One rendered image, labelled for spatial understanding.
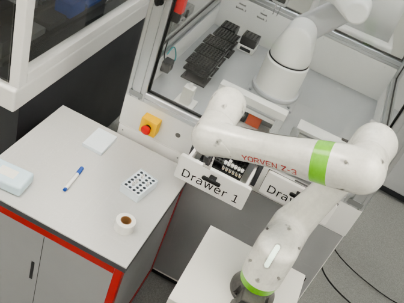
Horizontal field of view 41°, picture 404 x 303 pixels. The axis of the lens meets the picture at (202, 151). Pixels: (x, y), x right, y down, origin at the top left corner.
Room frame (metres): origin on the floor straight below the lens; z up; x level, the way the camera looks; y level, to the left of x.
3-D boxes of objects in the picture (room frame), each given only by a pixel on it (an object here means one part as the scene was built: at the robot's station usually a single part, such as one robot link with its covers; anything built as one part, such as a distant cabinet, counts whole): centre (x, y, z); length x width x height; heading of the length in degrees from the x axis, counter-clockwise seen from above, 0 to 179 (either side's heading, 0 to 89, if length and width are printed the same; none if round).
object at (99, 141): (1.64, 0.39, 0.77); 0.13 x 0.09 x 0.02; 172
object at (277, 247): (1.17, -0.32, 0.99); 0.16 x 0.13 x 0.19; 164
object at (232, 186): (1.54, -0.08, 0.87); 0.29 x 0.02 x 0.11; 82
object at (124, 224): (1.27, 0.15, 0.78); 0.07 x 0.07 x 0.04
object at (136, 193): (1.47, 0.17, 0.78); 0.12 x 0.08 x 0.04; 161
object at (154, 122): (1.71, 0.23, 0.88); 0.07 x 0.05 x 0.07; 82
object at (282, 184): (1.63, -0.41, 0.87); 0.29 x 0.02 x 0.11; 82
